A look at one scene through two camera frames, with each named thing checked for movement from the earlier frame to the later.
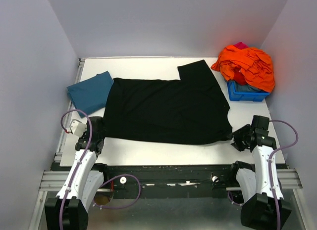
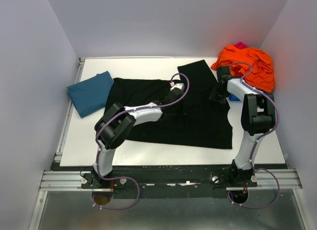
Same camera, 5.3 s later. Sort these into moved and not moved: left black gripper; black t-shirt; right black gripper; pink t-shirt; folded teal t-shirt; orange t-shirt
Moved: left black gripper; right black gripper
Not moved: pink t-shirt; orange t-shirt; folded teal t-shirt; black t-shirt
